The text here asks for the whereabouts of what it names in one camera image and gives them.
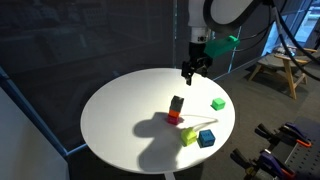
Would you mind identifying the blue block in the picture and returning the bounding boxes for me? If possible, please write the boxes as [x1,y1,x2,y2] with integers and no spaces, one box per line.
[198,129,216,148]

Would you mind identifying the wooden armchair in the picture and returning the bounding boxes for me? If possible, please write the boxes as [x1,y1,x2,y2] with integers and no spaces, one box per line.
[248,46,320,100]

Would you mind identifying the yellow-green block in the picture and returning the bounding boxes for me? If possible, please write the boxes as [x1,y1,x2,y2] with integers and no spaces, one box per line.
[180,127,198,147]

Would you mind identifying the pink block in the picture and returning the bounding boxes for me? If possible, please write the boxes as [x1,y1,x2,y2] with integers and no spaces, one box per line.
[166,114,181,126]

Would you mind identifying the green block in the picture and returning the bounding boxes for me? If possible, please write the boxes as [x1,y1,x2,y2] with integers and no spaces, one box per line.
[210,97,227,112]

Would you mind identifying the grey block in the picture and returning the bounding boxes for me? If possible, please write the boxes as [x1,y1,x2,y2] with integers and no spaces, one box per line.
[170,95,185,113]

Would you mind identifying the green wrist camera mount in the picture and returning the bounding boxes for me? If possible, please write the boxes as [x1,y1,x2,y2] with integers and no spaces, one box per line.
[203,34,240,58]

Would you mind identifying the clear plastic bag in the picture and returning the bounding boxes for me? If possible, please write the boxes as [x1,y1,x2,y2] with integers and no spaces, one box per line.
[274,38,298,57]

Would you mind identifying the grey window mullion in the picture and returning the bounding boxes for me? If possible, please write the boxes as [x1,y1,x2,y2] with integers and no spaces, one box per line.
[172,0,179,70]

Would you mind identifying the blue-grey window mullion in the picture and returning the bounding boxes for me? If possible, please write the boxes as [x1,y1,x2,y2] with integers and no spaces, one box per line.
[227,28,244,74]

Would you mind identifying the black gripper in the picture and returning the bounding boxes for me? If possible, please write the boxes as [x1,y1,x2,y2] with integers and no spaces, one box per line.
[181,41,215,87]

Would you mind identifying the purple black spring clamp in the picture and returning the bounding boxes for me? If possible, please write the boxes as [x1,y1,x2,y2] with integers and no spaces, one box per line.
[254,122,313,149]
[229,148,298,180]

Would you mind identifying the black perforated mounting board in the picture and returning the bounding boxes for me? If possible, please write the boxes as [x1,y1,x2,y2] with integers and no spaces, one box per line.
[263,116,320,180]

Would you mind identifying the window corner post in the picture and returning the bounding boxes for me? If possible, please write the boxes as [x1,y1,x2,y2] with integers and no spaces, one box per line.
[0,66,69,158]

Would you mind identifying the orange block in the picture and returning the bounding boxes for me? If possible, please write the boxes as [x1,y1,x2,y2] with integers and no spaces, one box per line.
[168,109,181,119]

